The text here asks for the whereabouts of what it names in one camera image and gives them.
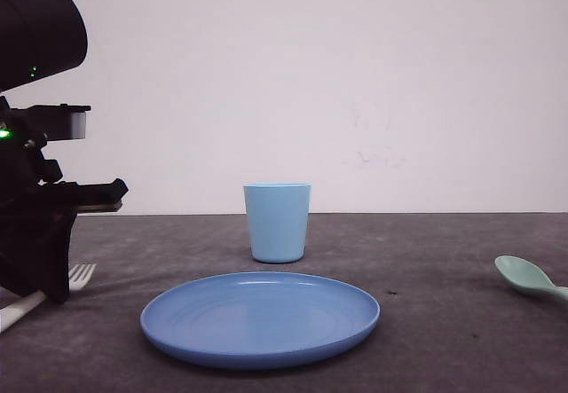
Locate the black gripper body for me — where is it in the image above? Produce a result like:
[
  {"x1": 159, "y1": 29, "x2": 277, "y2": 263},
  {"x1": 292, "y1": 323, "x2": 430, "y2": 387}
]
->
[{"x1": 1, "y1": 97, "x2": 128, "y2": 214}]

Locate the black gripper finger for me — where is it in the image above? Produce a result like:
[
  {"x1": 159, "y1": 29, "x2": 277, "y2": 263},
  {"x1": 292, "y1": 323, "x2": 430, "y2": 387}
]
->
[{"x1": 1, "y1": 210, "x2": 76, "y2": 303}]

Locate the white plastic fork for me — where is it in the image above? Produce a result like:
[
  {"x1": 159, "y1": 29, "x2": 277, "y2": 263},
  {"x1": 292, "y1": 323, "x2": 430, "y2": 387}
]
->
[{"x1": 1, "y1": 263, "x2": 97, "y2": 333}]

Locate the light blue plastic cup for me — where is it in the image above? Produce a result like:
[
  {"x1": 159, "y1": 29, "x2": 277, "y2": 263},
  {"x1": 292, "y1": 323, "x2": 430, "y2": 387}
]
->
[{"x1": 243, "y1": 183, "x2": 311, "y2": 263}]

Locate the mint green plastic spoon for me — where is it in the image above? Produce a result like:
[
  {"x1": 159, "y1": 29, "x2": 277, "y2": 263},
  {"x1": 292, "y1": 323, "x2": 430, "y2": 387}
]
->
[{"x1": 494, "y1": 255, "x2": 567, "y2": 300}]

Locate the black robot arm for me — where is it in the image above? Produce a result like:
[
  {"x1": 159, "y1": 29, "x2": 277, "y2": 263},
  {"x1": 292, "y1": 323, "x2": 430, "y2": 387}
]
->
[{"x1": 1, "y1": 0, "x2": 128, "y2": 303}]

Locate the blue plastic plate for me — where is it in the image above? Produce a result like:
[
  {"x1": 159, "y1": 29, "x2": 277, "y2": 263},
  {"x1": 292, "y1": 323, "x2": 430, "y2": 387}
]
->
[{"x1": 139, "y1": 271, "x2": 381, "y2": 370}]

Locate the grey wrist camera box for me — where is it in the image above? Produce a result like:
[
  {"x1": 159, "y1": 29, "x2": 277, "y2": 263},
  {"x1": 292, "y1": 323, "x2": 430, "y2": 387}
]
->
[{"x1": 25, "y1": 104, "x2": 91, "y2": 141}]

